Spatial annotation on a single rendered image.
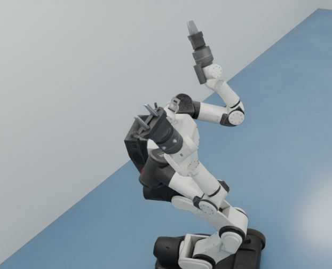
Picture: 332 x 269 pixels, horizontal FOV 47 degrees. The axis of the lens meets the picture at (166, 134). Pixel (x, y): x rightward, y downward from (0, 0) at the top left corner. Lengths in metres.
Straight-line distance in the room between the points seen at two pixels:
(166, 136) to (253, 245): 1.37
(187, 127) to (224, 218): 0.56
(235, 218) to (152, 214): 1.12
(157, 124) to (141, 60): 2.12
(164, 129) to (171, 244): 1.23
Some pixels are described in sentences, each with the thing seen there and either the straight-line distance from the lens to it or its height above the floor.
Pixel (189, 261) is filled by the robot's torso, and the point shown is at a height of 0.32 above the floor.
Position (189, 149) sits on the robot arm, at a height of 1.38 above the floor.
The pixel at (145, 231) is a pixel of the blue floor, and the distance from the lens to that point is 3.00.
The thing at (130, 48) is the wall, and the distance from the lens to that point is 3.29.
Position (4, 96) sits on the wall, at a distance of 2.76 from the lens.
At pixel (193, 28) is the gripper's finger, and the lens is 1.85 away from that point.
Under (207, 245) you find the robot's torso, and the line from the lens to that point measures 2.34.
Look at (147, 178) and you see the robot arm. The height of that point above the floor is 1.19.
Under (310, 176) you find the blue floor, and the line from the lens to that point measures 3.26.
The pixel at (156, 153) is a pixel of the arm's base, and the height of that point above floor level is 1.27.
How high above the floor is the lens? 2.28
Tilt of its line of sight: 37 degrees down
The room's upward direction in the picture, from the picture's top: 13 degrees counter-clockwise
